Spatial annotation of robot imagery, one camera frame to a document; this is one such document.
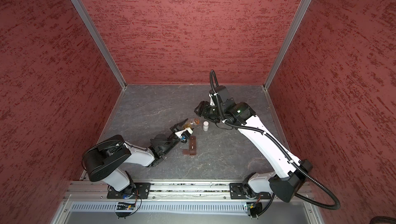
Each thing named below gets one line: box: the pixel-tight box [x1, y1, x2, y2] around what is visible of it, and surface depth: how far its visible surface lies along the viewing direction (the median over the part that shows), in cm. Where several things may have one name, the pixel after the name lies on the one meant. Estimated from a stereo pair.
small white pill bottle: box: [203, 120, 209, 132], surface depth 94 cm
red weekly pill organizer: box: [182, 135, 197, 156], surface depth 89 cm
